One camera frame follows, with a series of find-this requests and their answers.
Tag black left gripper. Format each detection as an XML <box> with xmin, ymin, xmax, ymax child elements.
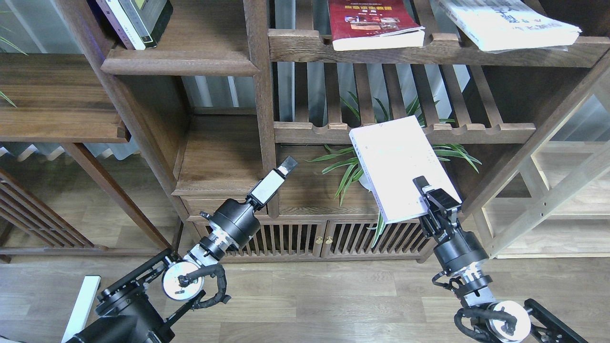
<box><xmin>200</xmin><ymin>156</ymin><xmax>298</xmax><ymax>249</ymax></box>

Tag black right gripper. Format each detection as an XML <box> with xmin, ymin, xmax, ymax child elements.
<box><xmin>413</xmin><ymin>176</ymin><xmax>488</xmax><ymax>275</ymax></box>

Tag pale purple book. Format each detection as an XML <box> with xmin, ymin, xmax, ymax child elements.
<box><xmin>349</xmin><ymin>116</ymin><xmax>460</xmax><ymax>223</ymax></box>

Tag white book with blue text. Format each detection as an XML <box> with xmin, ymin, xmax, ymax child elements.
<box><xmin>435</xmin><ymin>0</ymin><xmax>581</xmax><ymax>52</ymax></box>

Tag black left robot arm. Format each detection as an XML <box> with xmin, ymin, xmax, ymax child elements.
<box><xmin>69</xmin><ymin>157</ymin><xmax>298</xmax><ymax>343</ymax></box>

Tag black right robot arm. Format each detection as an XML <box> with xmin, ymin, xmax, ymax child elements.
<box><xmin>414</xmin><ymin>176</ymin><xmax>584</xmax><ymax>343</ymax></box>

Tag white plant pot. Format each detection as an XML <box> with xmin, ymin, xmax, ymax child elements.
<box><xmin>358</xmin><ymin>173</ymin><xmax>374</xmax><ymax>192</ymax></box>

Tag green spider plant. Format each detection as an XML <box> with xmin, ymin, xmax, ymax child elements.
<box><xmin>307</xmin><ymin>91</ymin><xmax>482</xmax><ymax>247</ymax></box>

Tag dark wooden bookshelf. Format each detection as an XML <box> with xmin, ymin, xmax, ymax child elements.
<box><xmin>55</xmin><ymin>0</ymin><xmax>609</xmax><ymax>238</ymax></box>

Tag light wooden rack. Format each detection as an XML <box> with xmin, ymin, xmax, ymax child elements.
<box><xmin>472</xmin><ymin>71</ymin><xmax>610</xmax><ymax>259</ymax></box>

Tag red book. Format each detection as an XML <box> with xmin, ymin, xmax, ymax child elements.
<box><xmin>327</xmin><ymin>0</ymin><xmax>425</xmax><ymax>51</ymax></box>

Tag dark grey book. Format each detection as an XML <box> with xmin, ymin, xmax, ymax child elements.
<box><xmin>119</xmin><ymin>0</ymin><xmax>173</xmax><ymax>48</ymax></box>

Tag white spine book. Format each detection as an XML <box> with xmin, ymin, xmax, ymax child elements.
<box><xmin>96</xmin><ymin>0</ymin><xmax>146</xmax><ymax>50</ymax></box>

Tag green leaves at left edge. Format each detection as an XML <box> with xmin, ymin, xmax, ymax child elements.
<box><xmin>0</xmin><ymin>10</ymin><xmax>28</xmax><ymax>108</ymax></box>

